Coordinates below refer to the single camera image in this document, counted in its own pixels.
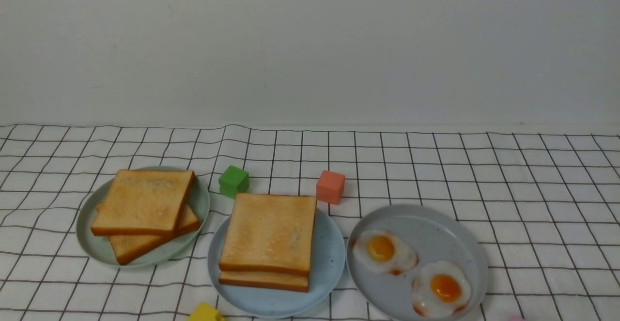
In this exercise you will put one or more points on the toast slice sandwich top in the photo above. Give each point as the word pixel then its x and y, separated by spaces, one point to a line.
pixel 270 233

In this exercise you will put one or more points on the toast slice sandwich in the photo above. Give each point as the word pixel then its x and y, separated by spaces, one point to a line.
pixel 270 233
pixel 266 280

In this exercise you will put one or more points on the toast slice sandwich bottom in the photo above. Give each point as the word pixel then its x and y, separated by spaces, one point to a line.
pixel 266 280

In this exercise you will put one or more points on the orange foam cube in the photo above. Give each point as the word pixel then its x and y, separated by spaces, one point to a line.
pixel 330 187

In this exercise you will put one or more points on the green foam cube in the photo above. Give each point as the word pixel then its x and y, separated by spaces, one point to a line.
pixel 232 181

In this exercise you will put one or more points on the blue centre plate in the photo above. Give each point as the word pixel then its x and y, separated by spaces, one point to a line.
pixel 327 265

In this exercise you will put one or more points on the fried egg rear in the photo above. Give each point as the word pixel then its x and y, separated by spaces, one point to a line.
pixel 382 252

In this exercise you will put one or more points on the fried egg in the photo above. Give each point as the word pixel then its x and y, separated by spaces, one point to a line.
pixel 440 290
pixel 382 252

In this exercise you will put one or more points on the grey plate with eggs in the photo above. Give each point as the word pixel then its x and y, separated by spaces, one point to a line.
pixel 434 236

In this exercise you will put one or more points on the fried egg front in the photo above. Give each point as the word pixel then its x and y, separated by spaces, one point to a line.
pixel 440 290

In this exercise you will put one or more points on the yellow foam cube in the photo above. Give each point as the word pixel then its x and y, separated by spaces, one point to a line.
pixel 205 312

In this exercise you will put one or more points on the white grid tablecloth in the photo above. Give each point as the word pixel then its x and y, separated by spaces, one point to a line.
pixel 545 208

